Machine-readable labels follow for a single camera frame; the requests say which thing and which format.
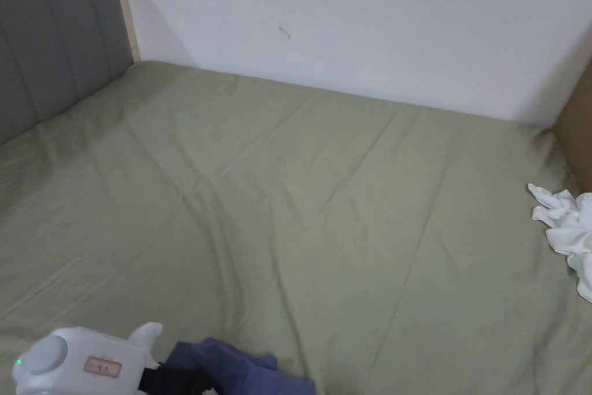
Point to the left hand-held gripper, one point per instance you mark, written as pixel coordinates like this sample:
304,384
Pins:
78,360

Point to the dark blue shirt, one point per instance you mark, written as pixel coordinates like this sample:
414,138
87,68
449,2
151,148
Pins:
231,369

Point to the bed with pale green sheet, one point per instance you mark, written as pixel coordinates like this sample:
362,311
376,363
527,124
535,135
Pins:
286,210

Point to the grey padded headboard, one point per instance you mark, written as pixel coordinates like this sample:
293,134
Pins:
51,38

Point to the white cloth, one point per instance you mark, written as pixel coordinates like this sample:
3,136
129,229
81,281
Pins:
566,228

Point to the brown wooden footboard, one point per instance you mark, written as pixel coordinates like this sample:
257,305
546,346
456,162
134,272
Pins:
578,136

